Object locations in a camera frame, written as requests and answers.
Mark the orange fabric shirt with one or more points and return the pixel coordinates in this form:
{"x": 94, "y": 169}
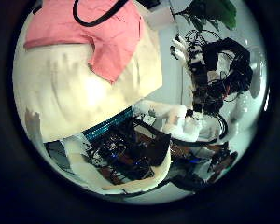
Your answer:
{"x": 115, "y": 40}

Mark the green leafy plant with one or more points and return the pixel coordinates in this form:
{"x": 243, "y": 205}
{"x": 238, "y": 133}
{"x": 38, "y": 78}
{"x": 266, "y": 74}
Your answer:
{"x": 221, "y": 12}

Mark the teal ribbed strip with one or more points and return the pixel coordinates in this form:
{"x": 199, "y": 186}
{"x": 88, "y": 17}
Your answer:
{"x": 109, "y": 124}

